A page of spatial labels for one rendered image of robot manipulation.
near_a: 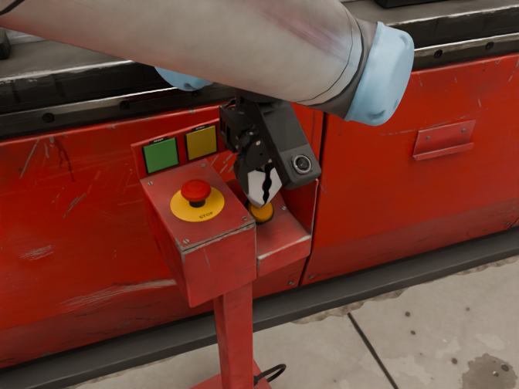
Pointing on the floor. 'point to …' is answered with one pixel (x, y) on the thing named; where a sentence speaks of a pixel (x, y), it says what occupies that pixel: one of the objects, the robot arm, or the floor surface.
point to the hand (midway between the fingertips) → (263, 203)
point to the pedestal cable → (269, 373)
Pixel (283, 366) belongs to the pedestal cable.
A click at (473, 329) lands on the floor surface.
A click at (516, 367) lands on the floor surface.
